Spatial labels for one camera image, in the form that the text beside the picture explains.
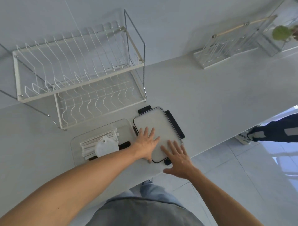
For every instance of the person's left hand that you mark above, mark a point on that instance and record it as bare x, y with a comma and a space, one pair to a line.
144, 146

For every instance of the person's right hand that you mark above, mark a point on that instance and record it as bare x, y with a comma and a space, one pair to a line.
181, 164

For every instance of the person's left little finger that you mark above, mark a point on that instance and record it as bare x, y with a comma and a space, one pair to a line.
140, 134

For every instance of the person's right little finger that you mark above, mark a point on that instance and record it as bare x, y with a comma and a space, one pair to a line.
185, 151

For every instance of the person's right thumb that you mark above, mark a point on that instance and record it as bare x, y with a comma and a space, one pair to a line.
169, 171

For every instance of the person's left middle finger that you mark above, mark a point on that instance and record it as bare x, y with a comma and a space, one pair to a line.
152, 134

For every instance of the person's right middle finger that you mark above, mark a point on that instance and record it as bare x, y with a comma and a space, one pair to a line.
173, 149

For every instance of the person's left thumb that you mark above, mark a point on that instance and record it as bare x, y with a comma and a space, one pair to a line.
149, 157

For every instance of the person's left forearm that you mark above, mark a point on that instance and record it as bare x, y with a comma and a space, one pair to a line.
69, 186

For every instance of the person's right forearm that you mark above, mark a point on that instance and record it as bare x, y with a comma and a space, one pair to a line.
228, 200

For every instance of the black bar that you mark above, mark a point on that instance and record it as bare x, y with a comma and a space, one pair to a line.
124, 145

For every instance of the blue jeans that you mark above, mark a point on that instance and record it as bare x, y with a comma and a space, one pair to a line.
153, 191

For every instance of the white round plastic lid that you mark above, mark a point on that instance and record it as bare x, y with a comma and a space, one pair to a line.
107, 147

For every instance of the grey shirt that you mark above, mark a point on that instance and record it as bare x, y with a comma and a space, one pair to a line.
144, 213

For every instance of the clear plastic tray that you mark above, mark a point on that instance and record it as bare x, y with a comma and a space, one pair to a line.
78, 144

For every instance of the white two-tier dish rack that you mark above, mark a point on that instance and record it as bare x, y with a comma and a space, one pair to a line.
76, 69

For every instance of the green round sponge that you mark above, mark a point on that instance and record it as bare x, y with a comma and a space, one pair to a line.
280, 33

